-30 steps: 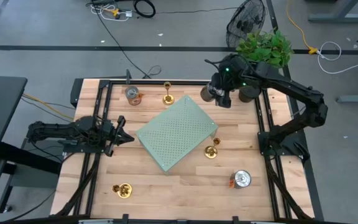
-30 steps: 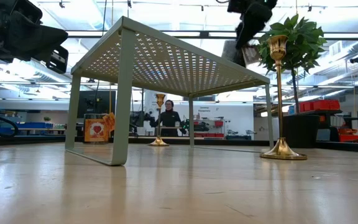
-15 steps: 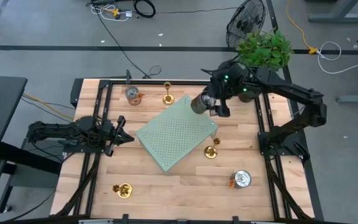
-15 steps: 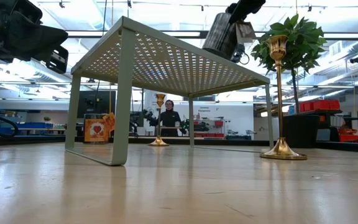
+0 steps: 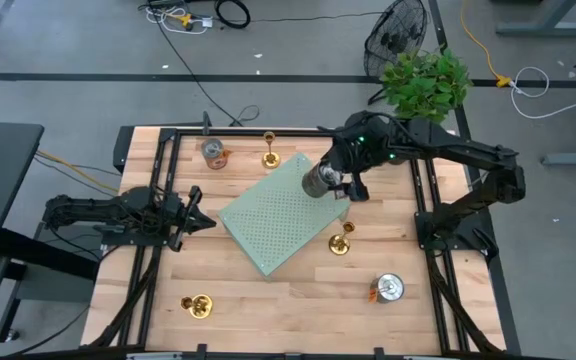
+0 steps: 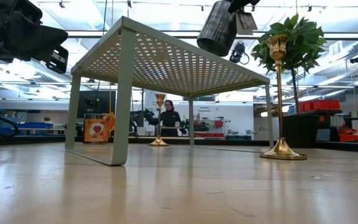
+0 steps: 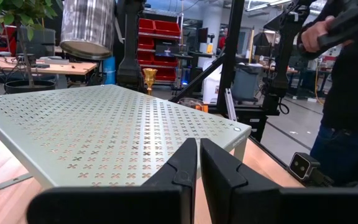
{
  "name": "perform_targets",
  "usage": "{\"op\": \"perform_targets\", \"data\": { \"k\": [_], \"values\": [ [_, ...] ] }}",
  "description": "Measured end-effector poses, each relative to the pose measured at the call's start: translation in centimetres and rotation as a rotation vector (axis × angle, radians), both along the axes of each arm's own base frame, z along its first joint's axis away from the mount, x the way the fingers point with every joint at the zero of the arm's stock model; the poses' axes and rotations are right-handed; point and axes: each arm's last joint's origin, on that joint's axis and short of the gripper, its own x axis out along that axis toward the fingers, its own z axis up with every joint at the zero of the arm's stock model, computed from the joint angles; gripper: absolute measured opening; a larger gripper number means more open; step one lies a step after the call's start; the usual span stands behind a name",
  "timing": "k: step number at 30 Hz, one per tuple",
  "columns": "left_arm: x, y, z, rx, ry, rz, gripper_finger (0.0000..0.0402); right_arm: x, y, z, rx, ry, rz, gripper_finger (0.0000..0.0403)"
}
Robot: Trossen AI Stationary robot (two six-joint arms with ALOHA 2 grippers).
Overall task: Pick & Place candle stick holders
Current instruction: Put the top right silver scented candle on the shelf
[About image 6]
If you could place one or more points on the potted green plant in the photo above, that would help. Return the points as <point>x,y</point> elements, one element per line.
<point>306,37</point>

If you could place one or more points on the medium brass candlestick holder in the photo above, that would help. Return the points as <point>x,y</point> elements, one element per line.
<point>159,100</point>

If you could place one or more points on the green perforated metal shelf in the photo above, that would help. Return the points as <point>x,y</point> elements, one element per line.
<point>126,93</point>

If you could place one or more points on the dark ribbed candle tin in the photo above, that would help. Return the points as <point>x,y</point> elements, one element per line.
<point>217,28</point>

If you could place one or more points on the small red storage bin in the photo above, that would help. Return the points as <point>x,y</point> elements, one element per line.
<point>307,107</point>

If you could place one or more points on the orange heart gift bag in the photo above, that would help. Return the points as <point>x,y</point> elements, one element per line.
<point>96,130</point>

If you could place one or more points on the blue storage bins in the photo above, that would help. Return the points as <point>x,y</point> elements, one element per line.
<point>33,125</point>

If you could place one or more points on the black ceiling spotlight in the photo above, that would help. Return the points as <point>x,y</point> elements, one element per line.
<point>357,59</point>

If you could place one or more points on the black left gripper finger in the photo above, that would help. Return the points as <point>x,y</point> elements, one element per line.
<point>36,49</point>
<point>39,32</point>

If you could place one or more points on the large red storage bin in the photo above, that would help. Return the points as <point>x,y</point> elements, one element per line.
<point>326,105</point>

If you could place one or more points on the person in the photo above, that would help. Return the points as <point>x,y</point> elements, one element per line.
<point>170,121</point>

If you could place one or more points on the black aluminium table frame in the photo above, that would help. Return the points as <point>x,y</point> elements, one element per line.
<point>235,142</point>

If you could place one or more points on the orange storage bin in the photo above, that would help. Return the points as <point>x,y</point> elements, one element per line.
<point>351,137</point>

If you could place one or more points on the red bin rack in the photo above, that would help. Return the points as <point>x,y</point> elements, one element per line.
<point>218,124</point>

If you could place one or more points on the black overhead camera device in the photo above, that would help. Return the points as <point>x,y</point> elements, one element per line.
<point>237,53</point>

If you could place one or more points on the tall brass candlestick holder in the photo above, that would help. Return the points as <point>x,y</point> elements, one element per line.
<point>277,46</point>

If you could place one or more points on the black computer monitor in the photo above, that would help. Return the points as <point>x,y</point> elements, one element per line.
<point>98,102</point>

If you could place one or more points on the black background robot arm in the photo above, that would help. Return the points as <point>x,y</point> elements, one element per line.
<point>148,115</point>

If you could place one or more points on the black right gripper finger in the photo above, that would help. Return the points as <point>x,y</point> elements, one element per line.
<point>242,3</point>

